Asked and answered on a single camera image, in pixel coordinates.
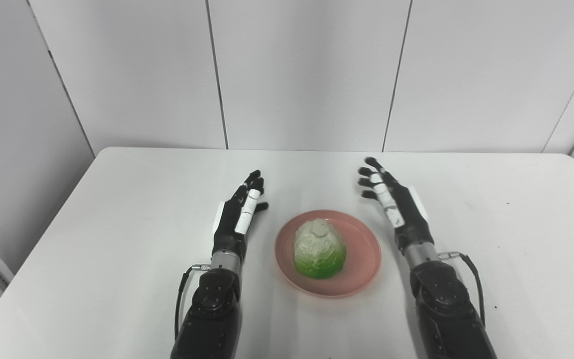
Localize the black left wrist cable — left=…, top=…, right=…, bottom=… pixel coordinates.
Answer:
left=174, top=264, right=211, bottom=340

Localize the green white cabbage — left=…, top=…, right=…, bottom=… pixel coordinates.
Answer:
left=293, top=218, right=347, bottom=280

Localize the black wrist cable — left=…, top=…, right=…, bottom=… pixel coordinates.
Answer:
left=174, top=264, right=211, bottom=340
left=439, top=251, right=487, bottom=327

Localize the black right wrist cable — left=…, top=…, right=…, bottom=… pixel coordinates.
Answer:
left=439, top=251, right=487, bottom=327

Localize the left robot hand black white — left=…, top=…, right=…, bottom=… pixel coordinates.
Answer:
left=211, top=170, right=269, bottom=258

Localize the pink round plate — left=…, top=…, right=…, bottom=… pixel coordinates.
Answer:
left=275, top=209, right=382, bottom=299

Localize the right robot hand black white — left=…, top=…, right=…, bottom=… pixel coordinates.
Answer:
left=358, top=157, right=435, bottom=257

